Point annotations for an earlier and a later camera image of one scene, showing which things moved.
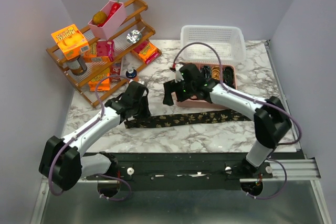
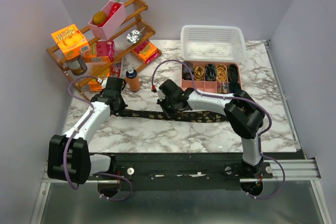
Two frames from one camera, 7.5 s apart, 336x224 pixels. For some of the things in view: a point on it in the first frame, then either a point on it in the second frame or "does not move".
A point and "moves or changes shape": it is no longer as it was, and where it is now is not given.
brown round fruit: [99, 18] does not move
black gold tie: [228, 76] -> [233, 73]
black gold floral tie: [156, 120] moves or changes shape
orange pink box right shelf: [147, 52] does not move
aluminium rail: [296, 170] does not move
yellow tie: [216, 72] -> [221, 73]
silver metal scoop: [134, 35] does not move
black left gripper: [147, 112] -> [122, 106]
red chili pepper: [114, 8] does not move
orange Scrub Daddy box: [72, 41] does not move
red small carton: [115, 72] does not move
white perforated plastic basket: [229, 41] does not move
